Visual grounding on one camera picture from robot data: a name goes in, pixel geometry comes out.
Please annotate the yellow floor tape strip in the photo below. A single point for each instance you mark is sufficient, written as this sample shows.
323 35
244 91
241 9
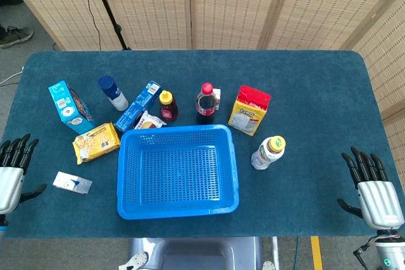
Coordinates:
316 252

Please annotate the bamboo folding screen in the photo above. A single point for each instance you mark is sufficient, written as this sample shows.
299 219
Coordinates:
231 4

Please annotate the teal cereal box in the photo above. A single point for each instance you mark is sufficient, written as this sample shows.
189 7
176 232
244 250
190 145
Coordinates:
68 108

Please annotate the small white red carton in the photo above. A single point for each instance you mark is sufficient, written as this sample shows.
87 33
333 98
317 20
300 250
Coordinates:
218 94

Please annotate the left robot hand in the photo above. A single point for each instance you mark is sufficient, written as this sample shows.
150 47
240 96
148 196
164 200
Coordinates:
11 184

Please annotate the grey sneaker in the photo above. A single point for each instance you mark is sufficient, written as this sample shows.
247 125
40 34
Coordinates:
16 37

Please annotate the blue table cloth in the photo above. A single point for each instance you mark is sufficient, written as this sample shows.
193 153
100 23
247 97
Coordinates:
300 93

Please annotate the small white red packet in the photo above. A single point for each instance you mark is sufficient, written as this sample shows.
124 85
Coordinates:
150 121

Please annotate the long blue box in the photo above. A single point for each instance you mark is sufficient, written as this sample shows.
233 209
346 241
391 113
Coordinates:
137 107

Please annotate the white yellow-capped bottle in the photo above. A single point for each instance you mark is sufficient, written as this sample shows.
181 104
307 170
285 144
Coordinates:
265 154

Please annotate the white floor pole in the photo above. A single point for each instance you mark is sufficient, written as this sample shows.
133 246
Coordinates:
276 251

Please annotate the cola bottle red cap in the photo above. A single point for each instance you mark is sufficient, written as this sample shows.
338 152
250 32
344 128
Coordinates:
205 105

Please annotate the blue plastic basket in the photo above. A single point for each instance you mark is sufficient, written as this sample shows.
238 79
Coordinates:
177 200

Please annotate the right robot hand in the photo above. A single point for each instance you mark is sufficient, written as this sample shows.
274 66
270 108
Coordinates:
378 202

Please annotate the yellow red snack bag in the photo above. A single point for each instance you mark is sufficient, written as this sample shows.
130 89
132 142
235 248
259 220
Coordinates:
248 112

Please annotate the yellow cracker packet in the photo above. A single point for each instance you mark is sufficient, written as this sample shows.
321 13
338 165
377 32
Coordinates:
96 142

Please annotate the black tripod stand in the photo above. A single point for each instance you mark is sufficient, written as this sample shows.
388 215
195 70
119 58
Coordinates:
109 14

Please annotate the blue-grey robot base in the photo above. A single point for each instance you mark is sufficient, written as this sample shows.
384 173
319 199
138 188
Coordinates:
196 254

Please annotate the white bottle blue cap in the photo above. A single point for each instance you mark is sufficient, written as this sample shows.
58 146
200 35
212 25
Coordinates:
114 94

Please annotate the honey bottle yellow cap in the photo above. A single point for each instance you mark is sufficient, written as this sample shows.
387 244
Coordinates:
167 108

